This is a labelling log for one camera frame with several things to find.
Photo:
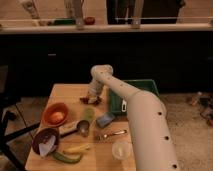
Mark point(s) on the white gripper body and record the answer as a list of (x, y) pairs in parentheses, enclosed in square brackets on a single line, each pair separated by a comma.
[(95, 88)]

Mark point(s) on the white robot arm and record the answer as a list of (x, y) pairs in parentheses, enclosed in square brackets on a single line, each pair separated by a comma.
[(152, 143)]

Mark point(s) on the light green cup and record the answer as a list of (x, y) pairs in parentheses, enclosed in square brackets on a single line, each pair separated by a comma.
[(89, 114)]

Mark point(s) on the metal measuring cup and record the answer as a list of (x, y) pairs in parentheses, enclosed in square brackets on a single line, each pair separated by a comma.
[(80, 127)]

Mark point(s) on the clear plastic cup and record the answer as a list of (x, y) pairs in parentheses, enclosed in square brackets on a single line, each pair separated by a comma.
[(121, 150)]

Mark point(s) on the green tray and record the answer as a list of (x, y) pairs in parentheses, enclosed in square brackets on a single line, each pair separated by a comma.
[(115, 101)]

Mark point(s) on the white brush in tray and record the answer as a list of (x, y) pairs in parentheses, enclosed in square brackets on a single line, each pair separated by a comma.
[(124, 106)]

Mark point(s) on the blue sponge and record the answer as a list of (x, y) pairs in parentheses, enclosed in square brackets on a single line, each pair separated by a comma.
[(105, 120)]

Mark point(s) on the orange bowl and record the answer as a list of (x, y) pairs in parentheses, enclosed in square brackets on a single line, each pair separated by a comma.
[(56, 107)]

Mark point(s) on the orange fruit in bowl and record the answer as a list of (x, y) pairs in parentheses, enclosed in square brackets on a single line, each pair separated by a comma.
[(56, 117)]

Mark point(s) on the yellow banana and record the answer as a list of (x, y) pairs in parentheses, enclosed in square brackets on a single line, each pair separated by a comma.
[(77, 149)]

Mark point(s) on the red object on shelf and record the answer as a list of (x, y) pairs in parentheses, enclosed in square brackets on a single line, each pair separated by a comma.
[(89, 20)]

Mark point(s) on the dark brown bowl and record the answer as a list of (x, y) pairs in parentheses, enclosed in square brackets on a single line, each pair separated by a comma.
[(47, 132)]

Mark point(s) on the green object on shelf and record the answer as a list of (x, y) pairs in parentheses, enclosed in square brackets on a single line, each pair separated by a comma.
[(64, 22)]

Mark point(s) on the green pepper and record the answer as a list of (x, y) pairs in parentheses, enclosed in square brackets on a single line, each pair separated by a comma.
[(62, 158)]

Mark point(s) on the white paper piece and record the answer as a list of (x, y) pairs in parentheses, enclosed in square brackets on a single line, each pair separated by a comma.
[(46, 145)]

